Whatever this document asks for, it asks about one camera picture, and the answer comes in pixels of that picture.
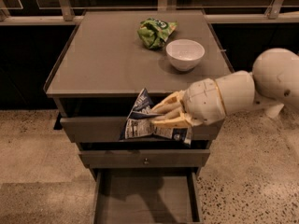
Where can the grey top drawer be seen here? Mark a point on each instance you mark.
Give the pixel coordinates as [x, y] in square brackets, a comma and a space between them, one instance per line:
[108, 129]

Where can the brass middle drawer knob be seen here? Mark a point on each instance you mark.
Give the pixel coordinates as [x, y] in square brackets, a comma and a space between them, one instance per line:
[146, 161]

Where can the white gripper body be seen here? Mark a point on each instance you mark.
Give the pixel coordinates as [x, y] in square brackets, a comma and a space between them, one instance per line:
[202, 101]

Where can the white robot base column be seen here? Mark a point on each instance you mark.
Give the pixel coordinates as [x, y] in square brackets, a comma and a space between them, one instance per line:
[273, 111]

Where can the blue chip bag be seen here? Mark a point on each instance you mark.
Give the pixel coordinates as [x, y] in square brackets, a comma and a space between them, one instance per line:
[138, 123]

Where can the grey bottom drawer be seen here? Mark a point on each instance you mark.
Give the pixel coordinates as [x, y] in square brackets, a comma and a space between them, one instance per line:
[146, 196]

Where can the metal railing frame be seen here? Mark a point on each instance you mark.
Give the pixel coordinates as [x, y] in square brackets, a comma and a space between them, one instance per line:
[217, 11]

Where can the grey middle drawer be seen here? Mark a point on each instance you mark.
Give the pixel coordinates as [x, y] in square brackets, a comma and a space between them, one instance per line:
[167, 158]

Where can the white ceramic bowl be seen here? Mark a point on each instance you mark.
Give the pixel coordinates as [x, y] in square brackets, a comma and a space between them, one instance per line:
[184, 54]

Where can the grey drawer cabinet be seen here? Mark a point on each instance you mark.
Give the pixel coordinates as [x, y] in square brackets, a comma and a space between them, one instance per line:
[105, 66]

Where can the green chip bag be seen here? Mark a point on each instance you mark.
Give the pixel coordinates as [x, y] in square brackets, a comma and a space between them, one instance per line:
[154, 33]

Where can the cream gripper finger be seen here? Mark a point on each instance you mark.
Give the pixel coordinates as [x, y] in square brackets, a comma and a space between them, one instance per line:
[176, 119]
[171, 102]

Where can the grey drawer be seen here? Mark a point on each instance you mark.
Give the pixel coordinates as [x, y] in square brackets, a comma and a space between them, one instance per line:
[146, 196]
[167, 158]
[108, 129]

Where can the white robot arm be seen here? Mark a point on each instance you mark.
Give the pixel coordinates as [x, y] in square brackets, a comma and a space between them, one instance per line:
[272, 84]

